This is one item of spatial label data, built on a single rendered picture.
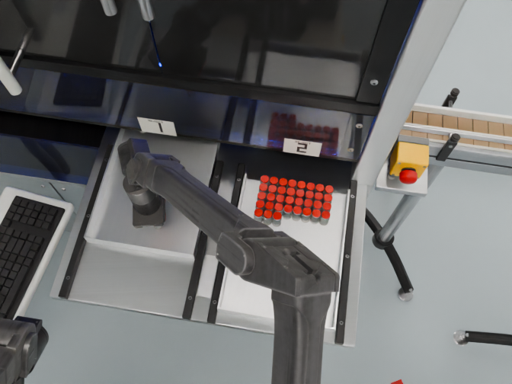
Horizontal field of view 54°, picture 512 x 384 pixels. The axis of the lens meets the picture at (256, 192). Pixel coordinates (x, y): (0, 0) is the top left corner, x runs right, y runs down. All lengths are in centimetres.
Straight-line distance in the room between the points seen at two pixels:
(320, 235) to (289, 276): 62
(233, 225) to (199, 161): 61
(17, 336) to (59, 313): 148
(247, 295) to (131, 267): 28
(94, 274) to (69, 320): 95
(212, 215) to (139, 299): 48
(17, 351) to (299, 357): 35
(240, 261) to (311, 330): 12
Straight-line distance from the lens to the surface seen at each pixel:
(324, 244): 122
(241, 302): 117
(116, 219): 127
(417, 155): 120
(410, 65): 92
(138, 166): 96
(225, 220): 74
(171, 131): 121
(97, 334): 214
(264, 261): 64
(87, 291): 124
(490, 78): 282
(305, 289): 61
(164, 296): 119
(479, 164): 143
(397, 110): 102
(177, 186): 87
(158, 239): 123
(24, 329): 73
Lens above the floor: 202
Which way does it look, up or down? 65 degrees down
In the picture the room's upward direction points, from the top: 1 degrees clockwise
